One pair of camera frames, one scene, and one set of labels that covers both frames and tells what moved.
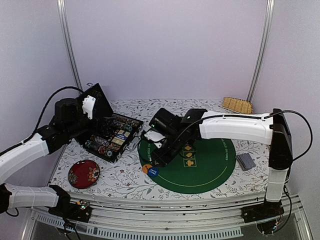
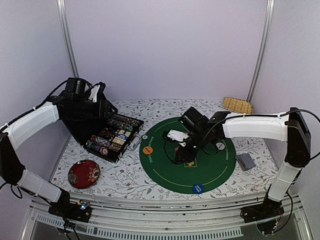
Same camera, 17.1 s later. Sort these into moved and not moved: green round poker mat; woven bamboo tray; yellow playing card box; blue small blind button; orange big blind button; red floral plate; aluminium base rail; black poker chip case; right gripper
Moved: orange big blind button; right gripper; blue small blind button
Not moved: yellow playing card box; black poker chip case; green round poker mat; aluminium base rail; red floral plate; woven bamboo tray
